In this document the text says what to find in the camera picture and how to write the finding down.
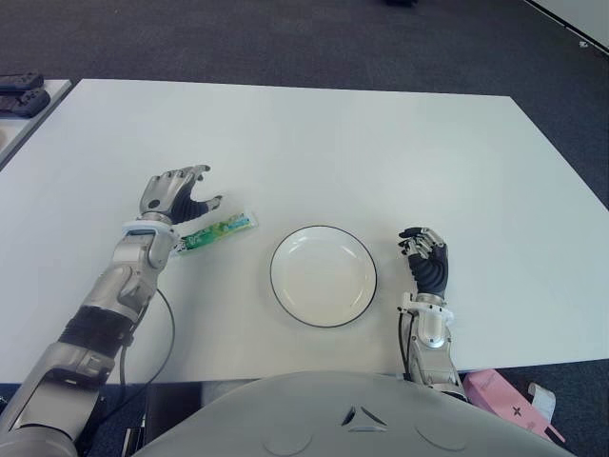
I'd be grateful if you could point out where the grey robot torso shell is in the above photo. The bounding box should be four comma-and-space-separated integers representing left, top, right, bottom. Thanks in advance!
135, 370, 567, 457

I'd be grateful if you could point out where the white paper slip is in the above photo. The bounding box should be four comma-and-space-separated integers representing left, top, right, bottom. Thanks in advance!
526, 383, 557, 425

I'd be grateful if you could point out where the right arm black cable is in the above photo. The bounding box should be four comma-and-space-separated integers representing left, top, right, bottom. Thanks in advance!
398, 308, 413, 378

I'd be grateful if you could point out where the white plate black rim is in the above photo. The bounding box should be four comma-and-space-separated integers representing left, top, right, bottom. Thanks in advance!
269, 225, 379, 329

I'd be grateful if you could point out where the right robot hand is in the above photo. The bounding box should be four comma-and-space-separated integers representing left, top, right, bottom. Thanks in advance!
397, 226, 451, 294

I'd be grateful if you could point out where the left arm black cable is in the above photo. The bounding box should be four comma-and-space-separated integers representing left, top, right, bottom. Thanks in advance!
89, 288, 177, 429

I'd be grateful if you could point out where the white desk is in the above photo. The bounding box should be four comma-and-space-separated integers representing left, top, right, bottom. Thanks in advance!
522, 0, 609, 54

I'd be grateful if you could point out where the pink cardboard box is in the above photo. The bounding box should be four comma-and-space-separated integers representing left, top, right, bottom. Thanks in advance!
462, 369, 567, 444

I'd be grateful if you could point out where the white side table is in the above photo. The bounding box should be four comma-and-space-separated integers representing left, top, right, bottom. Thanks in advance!
0, 78, 73, 168

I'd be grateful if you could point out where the green toothpaste tube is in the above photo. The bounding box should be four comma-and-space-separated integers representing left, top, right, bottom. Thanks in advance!
173, 210, 258, 258

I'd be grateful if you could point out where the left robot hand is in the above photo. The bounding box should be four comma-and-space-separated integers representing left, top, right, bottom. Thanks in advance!
137, 164, 225, 228

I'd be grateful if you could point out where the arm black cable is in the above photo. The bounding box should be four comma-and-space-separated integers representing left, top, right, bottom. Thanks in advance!
398, 308, 413, 378
89, 288, 177, 429

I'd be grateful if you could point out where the black game controller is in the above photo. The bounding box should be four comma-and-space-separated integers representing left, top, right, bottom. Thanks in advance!
0, 71, 45, 92
0, 89, 51, 119

